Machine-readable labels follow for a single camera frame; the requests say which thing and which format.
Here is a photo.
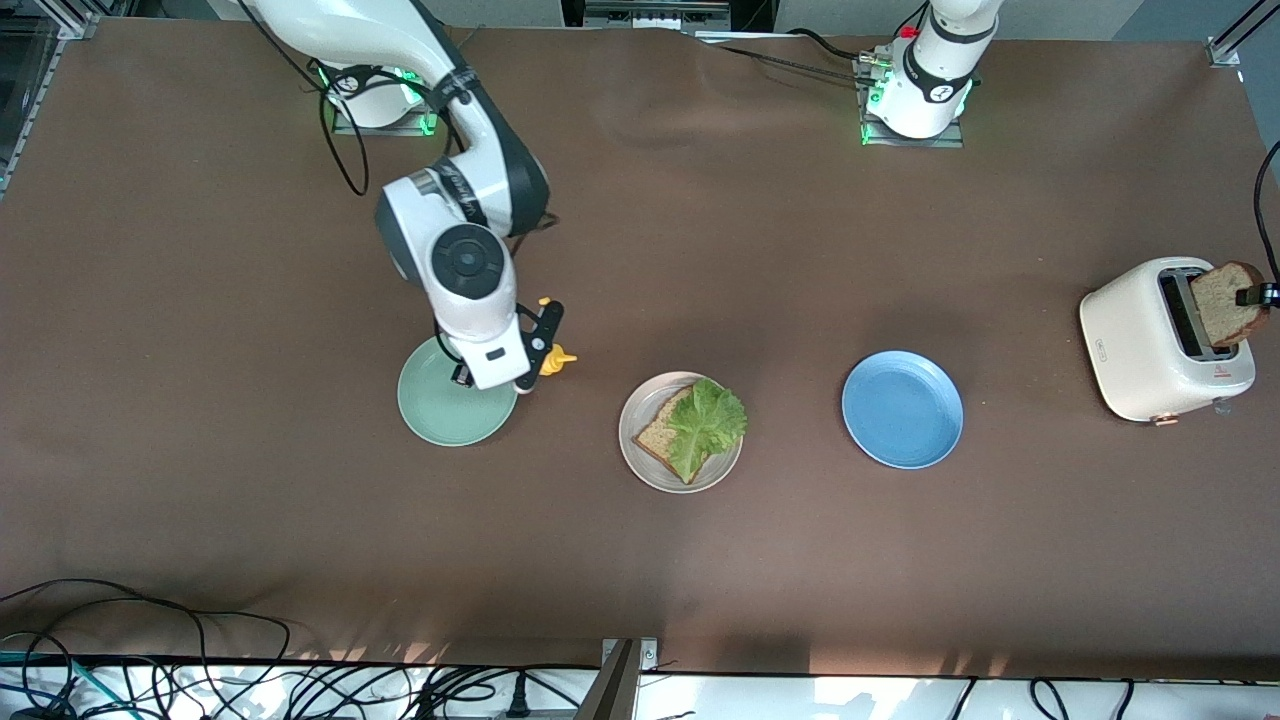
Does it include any beige plate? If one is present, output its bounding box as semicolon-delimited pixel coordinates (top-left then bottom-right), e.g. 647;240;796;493
618;371;745;495

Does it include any green lettuce leaf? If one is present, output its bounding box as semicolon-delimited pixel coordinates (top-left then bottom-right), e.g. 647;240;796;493
665;376;749;481

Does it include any teal floor cable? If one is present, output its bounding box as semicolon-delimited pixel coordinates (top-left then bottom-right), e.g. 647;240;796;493
0;650;106;701

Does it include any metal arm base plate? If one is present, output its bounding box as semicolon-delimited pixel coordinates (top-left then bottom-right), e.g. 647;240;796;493
857;55;966;149
332;60;441;138

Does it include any black metal frame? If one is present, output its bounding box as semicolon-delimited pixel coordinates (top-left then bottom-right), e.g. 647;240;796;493
560;0;779;39

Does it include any yellow mustard squeeze bottle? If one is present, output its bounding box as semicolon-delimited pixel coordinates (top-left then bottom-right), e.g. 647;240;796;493
538;296;579;378

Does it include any brown bread slice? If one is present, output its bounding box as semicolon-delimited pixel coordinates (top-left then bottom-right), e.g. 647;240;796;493
1190;261;1271;348
632;388;721;486

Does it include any blue plate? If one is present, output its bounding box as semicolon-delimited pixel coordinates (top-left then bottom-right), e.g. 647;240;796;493
841;350;965;470

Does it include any white toaster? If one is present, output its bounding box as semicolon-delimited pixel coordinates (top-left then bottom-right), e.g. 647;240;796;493
1078;256;1257;427

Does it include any black floor cable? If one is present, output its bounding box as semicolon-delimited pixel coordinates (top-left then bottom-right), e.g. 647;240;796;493
0;578;293;720
1030;675;1071;720

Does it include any black table cable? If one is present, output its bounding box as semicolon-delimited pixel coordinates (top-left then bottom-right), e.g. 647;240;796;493
785;27;906;61
700;40;871;86

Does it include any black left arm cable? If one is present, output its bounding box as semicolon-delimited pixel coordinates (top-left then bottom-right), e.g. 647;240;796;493
1254;140;1280;289

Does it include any grey power strip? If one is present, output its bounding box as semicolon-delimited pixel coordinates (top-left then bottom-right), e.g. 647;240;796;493
583;0;733;31

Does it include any aluminium profile post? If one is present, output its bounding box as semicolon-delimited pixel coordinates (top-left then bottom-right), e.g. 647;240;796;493
592;637;661;720

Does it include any aluminium frame rail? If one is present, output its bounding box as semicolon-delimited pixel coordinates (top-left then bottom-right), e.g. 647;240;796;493
1205;0;1280;71
0;0;101;201

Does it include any green plate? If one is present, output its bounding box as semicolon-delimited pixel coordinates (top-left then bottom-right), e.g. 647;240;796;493
397;335;521;447

